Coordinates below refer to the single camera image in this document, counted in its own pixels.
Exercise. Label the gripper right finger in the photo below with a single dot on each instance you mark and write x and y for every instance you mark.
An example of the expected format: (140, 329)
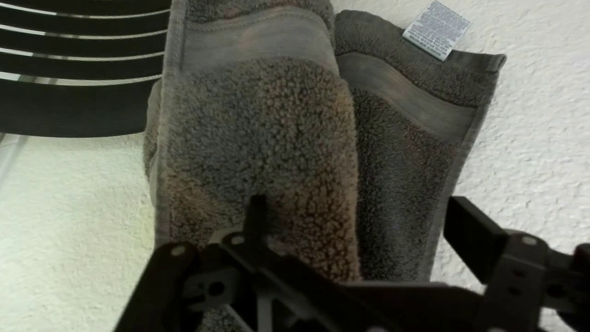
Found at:
(511, 267)

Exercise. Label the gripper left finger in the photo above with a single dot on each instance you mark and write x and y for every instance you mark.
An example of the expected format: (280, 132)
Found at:
(249, 258)

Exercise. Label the black slatted chair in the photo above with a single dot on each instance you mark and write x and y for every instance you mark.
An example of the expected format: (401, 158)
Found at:
(78, 69)

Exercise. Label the grey terry towel with label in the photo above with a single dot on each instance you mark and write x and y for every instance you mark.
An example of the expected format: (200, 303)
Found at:
(405, 157)

